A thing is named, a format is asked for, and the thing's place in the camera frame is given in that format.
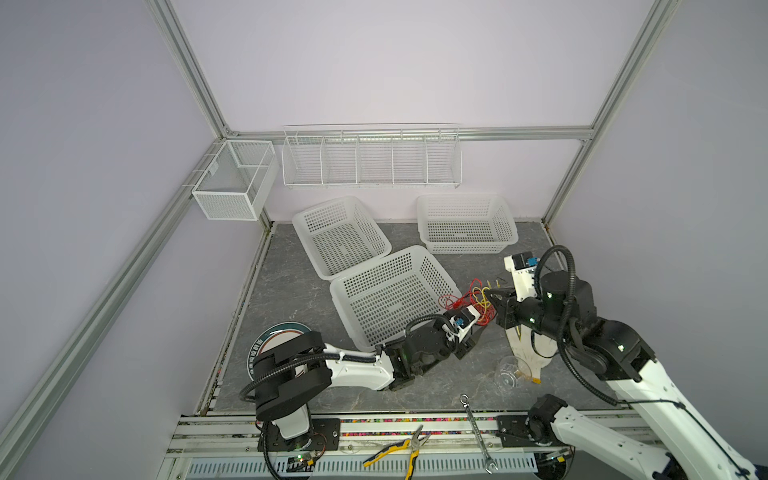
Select aluminium frame rails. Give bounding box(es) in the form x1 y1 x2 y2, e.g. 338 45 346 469
158 410 625 460

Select white wire wall rack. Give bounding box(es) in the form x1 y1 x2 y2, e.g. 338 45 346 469
282 123 463 188

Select white basket back left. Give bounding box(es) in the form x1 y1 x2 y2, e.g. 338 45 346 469
291 196 392 281

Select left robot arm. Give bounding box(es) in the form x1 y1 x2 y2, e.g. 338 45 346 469
238 307 485 441

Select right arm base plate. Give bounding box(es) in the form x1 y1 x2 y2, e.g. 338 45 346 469
496 414 546 448

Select red cable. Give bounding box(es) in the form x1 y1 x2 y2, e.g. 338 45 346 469
436 278 498 328

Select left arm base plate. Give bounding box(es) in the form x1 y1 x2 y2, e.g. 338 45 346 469
258 417 341 453

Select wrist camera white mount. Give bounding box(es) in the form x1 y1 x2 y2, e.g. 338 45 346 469
447 305 482 335
504 251 538 302

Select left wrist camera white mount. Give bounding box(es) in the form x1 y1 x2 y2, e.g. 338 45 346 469
447 305 482 335

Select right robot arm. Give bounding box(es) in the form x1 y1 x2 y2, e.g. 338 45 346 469
488 245 767 479

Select white basket back right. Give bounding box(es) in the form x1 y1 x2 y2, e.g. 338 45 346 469
416 193 519 255

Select white work glove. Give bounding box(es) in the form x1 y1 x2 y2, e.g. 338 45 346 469
506 326 541 384

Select white basket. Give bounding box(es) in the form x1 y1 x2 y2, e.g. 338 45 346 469
291 196 392 281
416 193 519 255
330 246 459 352

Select white mesh wall box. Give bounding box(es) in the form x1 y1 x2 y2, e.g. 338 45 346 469
192 140 279 221

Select round plate green rim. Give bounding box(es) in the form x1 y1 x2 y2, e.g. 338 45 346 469
246 322 311 381

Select clear plastic cup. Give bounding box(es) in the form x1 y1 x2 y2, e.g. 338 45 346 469
494 355 531 394

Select yellow handled pliers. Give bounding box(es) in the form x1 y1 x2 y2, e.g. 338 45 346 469
363 425 431 480

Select white basket centre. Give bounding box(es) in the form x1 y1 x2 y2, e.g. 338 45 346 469
330 246 459 352

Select silver wrench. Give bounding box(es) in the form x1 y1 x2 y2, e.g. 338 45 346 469
459 393 498 474

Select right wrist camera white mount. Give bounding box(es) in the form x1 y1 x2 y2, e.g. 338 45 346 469
504 251 538 302

